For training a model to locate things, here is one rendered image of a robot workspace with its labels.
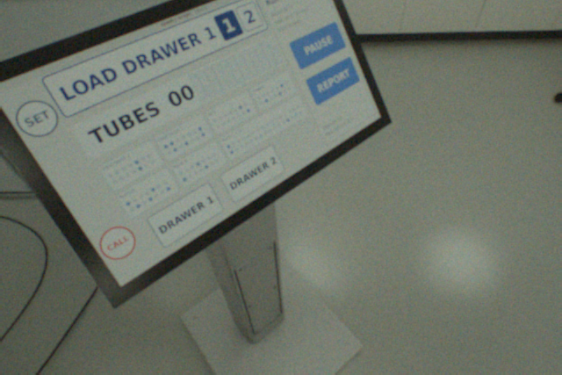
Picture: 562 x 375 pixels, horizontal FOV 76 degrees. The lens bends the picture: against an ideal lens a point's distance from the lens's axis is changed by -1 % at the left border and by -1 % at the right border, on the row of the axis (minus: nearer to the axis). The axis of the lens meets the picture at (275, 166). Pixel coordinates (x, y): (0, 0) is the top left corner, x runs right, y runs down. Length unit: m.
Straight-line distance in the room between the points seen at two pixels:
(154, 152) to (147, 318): 1.15
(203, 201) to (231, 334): 0.98
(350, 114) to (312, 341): 0.97
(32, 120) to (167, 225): 0.20
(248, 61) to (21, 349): 1.47
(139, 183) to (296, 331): 1.04
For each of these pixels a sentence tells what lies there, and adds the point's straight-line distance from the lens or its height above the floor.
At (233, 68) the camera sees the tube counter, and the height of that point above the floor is 1.11.
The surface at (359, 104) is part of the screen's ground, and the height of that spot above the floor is 1.01.
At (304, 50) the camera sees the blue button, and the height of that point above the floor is 1.10.
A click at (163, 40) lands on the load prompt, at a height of 1.17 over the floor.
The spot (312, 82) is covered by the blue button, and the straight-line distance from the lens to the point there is 0.58.
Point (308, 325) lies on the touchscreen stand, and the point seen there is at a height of 0.04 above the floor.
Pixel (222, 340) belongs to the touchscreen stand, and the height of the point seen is 0.04.
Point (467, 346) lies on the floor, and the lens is 1.57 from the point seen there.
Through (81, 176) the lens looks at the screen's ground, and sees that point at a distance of 0.49.
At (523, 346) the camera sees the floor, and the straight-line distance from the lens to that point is 1.66.
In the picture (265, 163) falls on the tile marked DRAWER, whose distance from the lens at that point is 0.53.
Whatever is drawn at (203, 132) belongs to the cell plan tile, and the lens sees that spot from 0.50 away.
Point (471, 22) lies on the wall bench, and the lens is 2.88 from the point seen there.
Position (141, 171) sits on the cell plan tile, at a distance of 0.49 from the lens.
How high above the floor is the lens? 1.40
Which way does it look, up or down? 49 degrees down
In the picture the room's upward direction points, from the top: 4 degrees counter-clockwise
